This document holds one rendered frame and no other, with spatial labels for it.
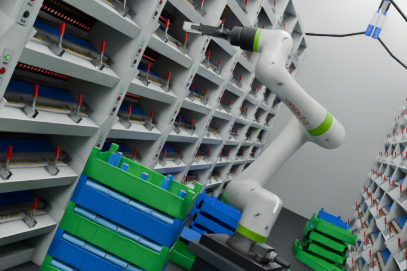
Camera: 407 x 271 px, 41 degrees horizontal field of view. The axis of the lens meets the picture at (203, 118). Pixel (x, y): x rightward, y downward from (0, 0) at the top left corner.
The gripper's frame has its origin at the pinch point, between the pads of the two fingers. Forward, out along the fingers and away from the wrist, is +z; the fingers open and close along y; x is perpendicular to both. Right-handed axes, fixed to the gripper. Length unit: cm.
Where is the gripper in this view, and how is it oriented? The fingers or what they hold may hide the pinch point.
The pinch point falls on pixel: (192, 27)
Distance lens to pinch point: 218.3
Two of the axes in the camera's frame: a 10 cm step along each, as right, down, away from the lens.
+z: -9.4, -2.2, 2.5
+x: 2.3, -9.7, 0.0
